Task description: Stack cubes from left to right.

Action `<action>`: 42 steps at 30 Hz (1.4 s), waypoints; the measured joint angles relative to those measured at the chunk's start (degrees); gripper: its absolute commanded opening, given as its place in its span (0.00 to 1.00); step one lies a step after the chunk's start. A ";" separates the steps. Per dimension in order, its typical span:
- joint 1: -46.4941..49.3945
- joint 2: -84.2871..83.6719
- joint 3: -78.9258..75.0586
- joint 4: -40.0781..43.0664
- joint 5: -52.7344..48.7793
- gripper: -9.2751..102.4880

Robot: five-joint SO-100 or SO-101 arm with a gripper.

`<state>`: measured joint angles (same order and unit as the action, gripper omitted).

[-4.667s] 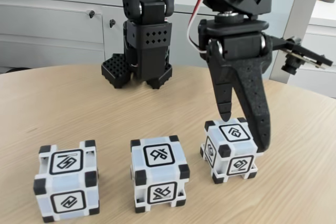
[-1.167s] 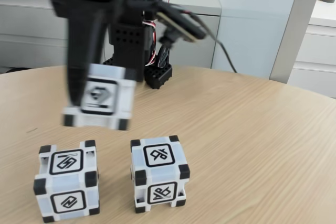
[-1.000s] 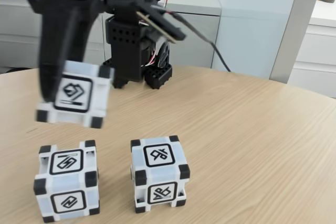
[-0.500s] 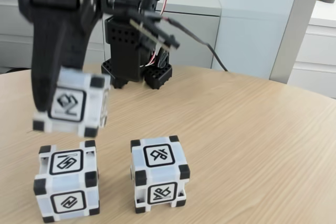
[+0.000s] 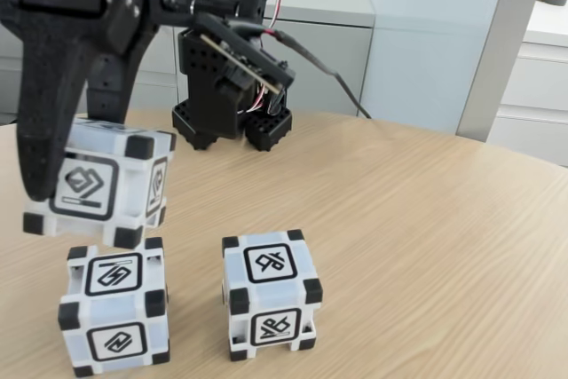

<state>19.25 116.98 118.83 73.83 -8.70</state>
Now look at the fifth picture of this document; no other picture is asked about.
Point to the white cube with house print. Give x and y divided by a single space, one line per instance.
102 201

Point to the white cube with crossed print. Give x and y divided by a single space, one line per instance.
270 290

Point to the white cube with zigzag print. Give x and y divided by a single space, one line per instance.
113 308

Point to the white low cabinet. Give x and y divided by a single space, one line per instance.
346 41

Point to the white drawer unit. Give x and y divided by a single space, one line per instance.
541 86

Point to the black gripper camera module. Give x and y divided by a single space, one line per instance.
248 55

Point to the grey partition post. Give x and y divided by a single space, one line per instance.
497 41

